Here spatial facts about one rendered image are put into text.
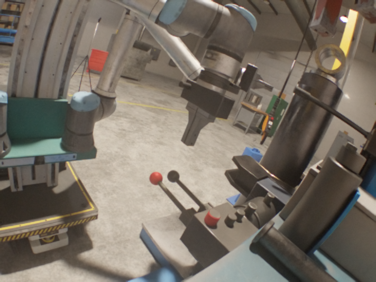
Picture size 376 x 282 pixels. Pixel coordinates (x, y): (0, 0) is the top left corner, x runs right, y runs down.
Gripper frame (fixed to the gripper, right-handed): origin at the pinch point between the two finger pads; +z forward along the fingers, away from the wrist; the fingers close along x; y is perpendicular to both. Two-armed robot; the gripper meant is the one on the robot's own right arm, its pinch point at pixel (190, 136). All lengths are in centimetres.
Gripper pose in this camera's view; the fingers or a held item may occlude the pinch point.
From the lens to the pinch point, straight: 50.1
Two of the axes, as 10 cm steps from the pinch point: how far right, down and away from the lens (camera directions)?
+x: 6.1, 4.9, -6.2
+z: -3.7, 8.7, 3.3
